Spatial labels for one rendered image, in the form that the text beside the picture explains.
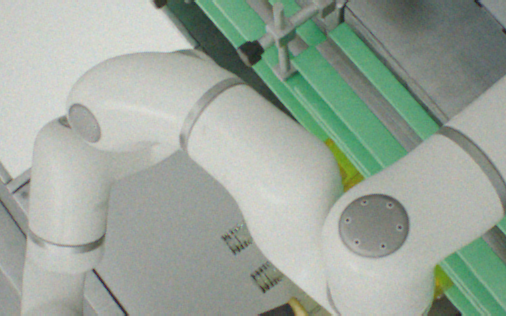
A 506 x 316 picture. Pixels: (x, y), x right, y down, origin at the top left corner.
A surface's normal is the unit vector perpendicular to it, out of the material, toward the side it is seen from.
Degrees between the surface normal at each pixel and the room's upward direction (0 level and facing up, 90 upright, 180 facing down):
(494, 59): 90
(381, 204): 98
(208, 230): 90
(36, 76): 90
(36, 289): 67
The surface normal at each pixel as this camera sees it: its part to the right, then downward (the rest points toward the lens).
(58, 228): -0.07, 0.42
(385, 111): -0.07, -0.37
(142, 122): -0.31, 0.63
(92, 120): -0.48, 0.46
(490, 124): -0.21, -0.53
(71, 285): 0.45, 0.55
